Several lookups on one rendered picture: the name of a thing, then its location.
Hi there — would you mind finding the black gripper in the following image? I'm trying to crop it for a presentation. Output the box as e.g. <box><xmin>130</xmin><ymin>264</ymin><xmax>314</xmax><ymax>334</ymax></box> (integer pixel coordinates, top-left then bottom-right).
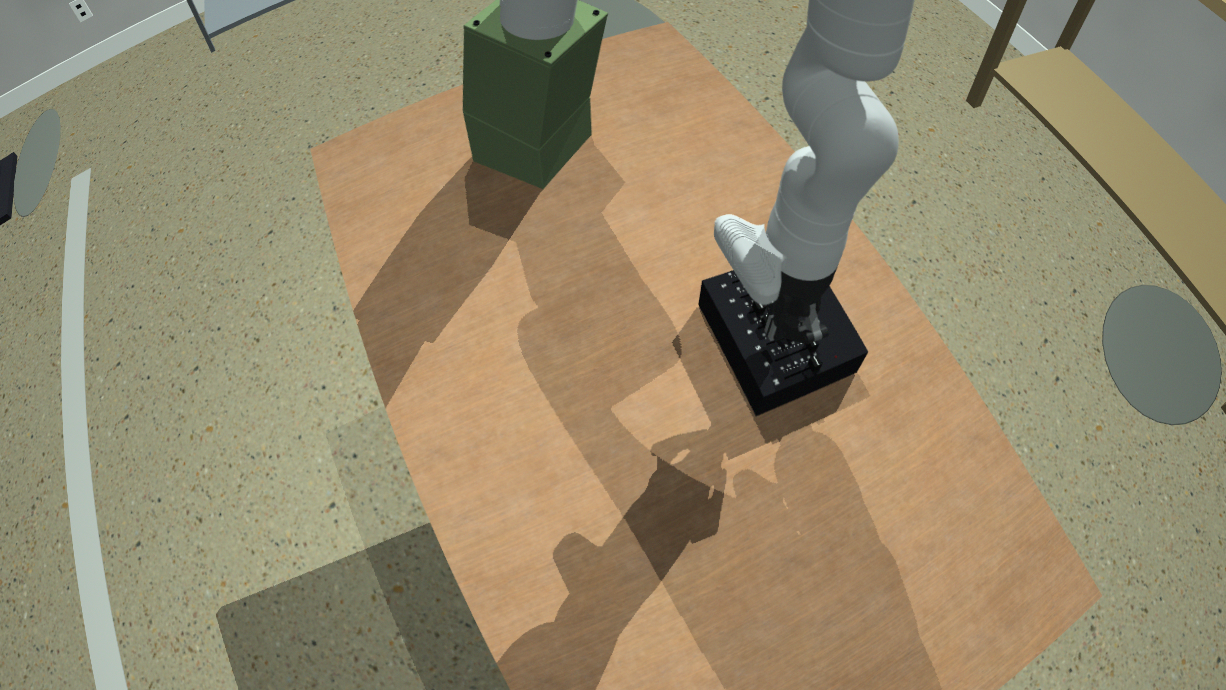
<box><xmin>764</xmin><ymin>268</ymin><xmax>837</xmax><ymax>346</ymax></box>

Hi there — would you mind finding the black lighting desk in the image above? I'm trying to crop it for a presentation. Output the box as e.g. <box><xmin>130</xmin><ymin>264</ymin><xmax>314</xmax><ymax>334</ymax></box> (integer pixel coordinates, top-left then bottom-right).
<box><xmin>698</xmin><ymin>270</ymin><xmax>868</xmax><ymax>415</ymax></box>

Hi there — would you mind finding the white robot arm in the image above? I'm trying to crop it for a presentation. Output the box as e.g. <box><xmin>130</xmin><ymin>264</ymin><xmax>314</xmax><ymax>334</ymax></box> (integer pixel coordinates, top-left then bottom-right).
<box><xmin>500</xmin><ymin>0</ymin><xmax>915</xmax><ymax>305</ymax></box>

